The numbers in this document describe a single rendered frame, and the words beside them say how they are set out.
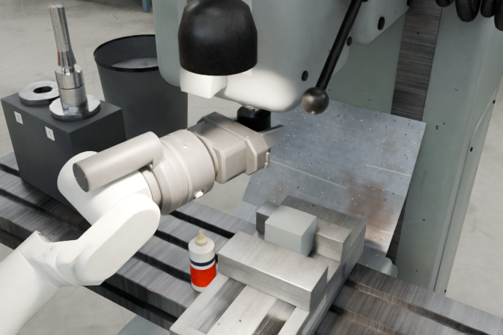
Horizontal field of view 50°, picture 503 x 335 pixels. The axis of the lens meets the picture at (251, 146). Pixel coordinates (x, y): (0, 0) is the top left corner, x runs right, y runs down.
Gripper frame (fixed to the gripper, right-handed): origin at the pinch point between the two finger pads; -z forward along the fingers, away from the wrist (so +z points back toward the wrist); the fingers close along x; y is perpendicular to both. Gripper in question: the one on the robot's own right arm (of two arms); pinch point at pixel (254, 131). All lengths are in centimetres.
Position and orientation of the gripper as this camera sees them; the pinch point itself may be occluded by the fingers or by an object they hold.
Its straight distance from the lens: 75.4
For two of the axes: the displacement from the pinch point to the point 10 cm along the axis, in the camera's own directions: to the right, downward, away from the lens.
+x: -7.0, -3.7, 6.1
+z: -7.2, 3.6, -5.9
